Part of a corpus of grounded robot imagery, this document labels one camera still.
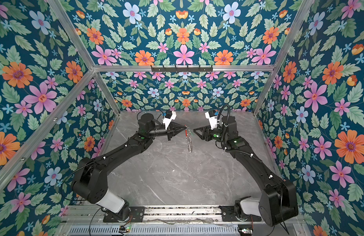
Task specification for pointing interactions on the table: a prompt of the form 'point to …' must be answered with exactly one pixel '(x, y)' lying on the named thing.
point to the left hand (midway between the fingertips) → (185, 127)
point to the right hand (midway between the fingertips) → (200, 126)
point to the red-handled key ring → (188, 134)
